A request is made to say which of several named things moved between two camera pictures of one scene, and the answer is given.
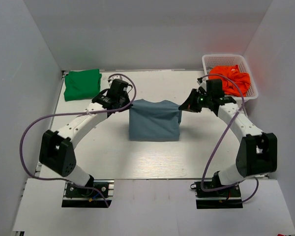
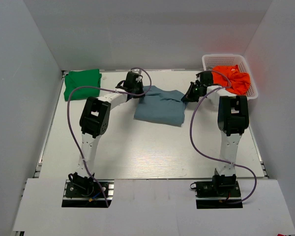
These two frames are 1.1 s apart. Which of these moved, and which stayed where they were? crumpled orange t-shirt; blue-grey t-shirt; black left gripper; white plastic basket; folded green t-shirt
Moved: blue-grey t-shirt; black left gripper
Stayed: crumpled orange t-shirt; folded green t-shirt; white plastic basket
